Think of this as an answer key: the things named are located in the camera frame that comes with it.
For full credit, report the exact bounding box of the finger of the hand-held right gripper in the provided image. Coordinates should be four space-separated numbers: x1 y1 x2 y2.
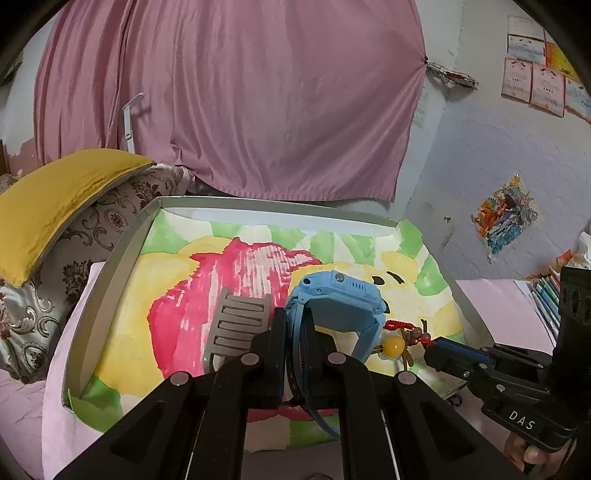
424 349 495 384
433 337 491 365

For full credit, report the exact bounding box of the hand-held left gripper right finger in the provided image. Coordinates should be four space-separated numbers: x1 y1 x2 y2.
295 318 529 480

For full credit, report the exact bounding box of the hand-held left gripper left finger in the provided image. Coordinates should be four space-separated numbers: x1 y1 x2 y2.
54 307 288 480

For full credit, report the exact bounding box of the yellow bead red cord charm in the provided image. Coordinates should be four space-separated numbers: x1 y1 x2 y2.
372 319 437 370

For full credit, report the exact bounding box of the blue smart watch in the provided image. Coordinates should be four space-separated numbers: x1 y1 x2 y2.
283 271 393 437

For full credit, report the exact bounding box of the person's right hand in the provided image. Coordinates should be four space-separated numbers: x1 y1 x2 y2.
503 434 555 476

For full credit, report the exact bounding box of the pink table cloth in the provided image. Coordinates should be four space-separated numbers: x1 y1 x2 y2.
39 261 561 480

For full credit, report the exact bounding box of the stack of books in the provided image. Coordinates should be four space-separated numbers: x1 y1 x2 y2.
526 263 566 344

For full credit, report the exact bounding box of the colourful painted paper lining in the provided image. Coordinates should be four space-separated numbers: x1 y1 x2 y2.
69 208 467 455

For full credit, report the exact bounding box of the floral patterned pillow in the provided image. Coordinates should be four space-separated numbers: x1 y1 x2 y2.
0 162 195 384

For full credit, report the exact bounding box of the pink curtain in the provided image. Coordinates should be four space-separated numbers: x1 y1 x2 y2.
34 0 428 204

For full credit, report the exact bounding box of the yellow pillow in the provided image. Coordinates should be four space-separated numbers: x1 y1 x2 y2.
0 148 155 288

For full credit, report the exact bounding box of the white desk lamp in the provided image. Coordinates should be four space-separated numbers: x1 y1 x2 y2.
121 92 145 155

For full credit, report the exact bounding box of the colourful wall drawing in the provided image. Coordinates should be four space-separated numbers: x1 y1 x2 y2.
471 174 539 261

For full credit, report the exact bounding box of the wire wall shelf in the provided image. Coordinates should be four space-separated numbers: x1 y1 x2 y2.
427 62 478 90

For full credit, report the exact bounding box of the group of wall certificates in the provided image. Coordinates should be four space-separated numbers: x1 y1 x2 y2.
501 16 591 121

